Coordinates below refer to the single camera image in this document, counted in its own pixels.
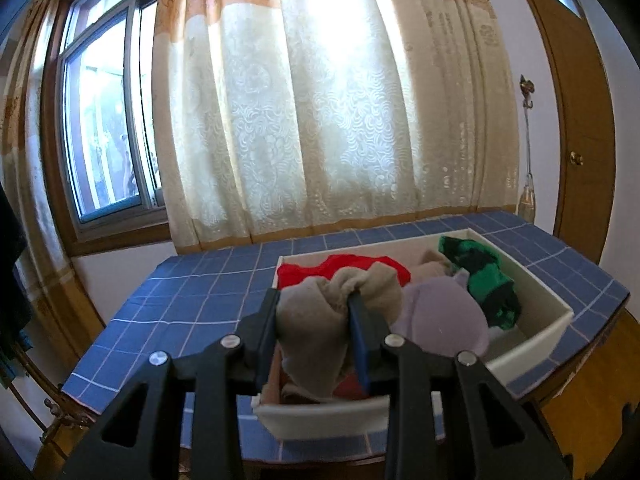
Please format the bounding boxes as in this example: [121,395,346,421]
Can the wooden coat rack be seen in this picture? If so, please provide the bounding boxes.
[10,345,103,443]

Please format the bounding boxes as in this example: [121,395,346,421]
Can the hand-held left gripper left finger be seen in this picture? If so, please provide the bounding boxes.
[62,287,281,480]

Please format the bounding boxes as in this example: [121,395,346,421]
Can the ornate metal wall hook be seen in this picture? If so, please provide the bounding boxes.
[519,74,536,111]

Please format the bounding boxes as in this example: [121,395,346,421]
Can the lavender bra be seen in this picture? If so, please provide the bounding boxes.
[390,272,491,361]

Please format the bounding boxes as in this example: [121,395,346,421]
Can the grey beige underwear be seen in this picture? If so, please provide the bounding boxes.
[275,260,403,401]

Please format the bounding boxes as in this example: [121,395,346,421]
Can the white cardboard box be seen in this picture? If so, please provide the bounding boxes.
[251,227,573,442]

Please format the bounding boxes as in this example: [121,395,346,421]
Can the red underwear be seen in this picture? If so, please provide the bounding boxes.
[277,254,412,401]

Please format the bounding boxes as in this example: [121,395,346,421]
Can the dark wooden desk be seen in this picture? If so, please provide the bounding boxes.
[35,300,632,480]

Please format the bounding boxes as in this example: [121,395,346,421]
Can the blue checked tablecloth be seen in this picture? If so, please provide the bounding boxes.
[60,210,631,461]

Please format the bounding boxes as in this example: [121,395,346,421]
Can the green black striped underwear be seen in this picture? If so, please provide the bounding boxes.
[437,235,522,331]

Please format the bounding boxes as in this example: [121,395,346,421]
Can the wooden framed window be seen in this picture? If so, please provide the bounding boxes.
[42,0,173,256]

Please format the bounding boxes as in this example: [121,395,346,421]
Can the curtain tieback tassel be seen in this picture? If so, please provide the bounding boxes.
[517,107,537,221]

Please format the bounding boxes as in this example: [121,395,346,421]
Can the beige patterned curtain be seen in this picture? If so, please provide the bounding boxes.
[152,0,521,256]
[0,0,108,361]

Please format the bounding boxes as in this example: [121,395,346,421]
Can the dark hanging clothes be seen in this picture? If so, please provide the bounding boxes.
[0,185,36,361]

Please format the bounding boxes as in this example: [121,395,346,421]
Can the brown wooden door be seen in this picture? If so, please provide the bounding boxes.
[515,0,616,266]

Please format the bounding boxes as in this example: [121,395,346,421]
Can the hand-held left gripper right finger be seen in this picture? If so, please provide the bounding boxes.
[347,292,571,480]

